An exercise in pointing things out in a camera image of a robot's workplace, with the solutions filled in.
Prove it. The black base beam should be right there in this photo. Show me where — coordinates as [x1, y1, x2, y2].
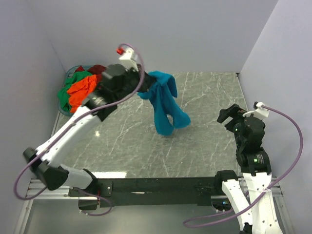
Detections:
[88, 177, 227, 207]

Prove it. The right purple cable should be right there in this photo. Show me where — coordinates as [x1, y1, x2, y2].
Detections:
[182, 105, 304, 229]

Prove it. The teal laundry basket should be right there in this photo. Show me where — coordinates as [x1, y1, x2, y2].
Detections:
[57, 66, 91, 116]

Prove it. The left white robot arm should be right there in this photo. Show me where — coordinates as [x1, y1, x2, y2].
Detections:
[23, 64, 156, 191]

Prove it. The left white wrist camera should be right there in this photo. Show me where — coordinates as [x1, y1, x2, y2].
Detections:
[116, 47, 138, 71]

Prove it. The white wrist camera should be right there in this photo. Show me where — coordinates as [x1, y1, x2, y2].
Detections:
[243, 101, 270, 120]
[116, 47, 138, 71]

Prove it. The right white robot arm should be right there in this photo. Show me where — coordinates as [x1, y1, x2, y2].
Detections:
[215, 104, 282, 234]

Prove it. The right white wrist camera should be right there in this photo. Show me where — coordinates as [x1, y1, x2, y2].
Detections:
[243, 101, 270, 120]

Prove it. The blue t shirt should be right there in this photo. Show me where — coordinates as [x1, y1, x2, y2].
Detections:
[138, 71, 191, 136]

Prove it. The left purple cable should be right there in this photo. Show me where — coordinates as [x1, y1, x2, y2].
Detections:
[13, 43, 146, 217]

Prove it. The orange t shirt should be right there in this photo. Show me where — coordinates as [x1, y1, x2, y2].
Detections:
[67, 75, 98, 114]

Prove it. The aluminium rail frame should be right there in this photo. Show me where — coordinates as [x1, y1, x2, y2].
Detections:
[25, 179, 283, 199]

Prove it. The green t shirt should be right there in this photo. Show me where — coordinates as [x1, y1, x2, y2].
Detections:
[57, 71, 91, 112]

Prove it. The purple cable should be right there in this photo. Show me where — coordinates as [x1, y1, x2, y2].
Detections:
[13, 43, 146, 217]
[182, 105, 304, 229]

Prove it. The dark red t shirt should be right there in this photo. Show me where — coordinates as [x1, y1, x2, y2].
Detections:
[87, 64, 106, 83]

